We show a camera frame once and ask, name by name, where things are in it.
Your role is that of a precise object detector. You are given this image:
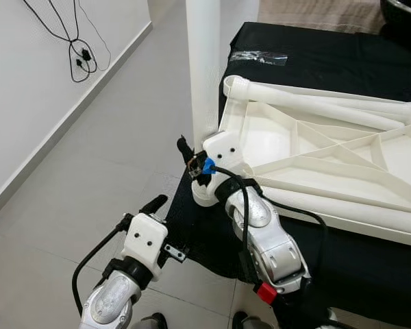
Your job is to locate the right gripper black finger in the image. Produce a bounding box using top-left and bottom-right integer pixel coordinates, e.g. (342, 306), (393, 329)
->
(177, 135), (198, 167)

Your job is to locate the white plastic children table top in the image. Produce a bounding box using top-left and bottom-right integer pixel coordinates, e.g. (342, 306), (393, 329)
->
(192, 74), (411, 249)

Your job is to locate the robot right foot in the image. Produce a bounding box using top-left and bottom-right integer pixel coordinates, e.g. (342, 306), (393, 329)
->
(231, 310), (262, 329)

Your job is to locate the clear plastic bag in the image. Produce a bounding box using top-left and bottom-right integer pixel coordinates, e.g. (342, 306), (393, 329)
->
(229, 49), (288, 67)

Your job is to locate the small black plug adapter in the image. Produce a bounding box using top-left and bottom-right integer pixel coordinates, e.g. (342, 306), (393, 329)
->
(79, 47), (97, 72)

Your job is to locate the black tablecloth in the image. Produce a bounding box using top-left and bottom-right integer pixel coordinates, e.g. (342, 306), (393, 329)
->
(163, 21), (411, 329)

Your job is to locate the beige tablecloth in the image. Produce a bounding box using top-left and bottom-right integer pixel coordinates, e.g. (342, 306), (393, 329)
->
(257, 0), (386, 34)

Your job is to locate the black wok pan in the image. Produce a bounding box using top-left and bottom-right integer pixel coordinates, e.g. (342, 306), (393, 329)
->
(380, 0), (411, 36)

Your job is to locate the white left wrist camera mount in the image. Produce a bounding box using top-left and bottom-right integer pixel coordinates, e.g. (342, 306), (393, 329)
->
(122, 212), (170, 265)

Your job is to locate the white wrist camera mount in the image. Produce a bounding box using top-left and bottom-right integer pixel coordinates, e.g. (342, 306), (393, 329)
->
(202, 130), (246, 180)
(122, 212), (170, 265)

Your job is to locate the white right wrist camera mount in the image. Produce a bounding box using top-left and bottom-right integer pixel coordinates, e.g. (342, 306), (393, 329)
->
(202, 130), (246, 180)

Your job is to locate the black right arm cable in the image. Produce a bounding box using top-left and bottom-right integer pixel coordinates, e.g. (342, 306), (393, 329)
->
(209, 163), (329, 289)

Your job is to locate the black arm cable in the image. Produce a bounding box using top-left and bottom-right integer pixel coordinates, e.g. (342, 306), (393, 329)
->
(71, 214), (134, 316)
(209, 163), (329, 289)

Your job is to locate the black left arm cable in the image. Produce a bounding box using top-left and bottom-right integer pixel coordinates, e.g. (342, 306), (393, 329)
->
(71, 214), (134, 316)

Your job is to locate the black wall power cable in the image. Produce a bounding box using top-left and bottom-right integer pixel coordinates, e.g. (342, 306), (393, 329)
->
(22, 0), (112, 84)

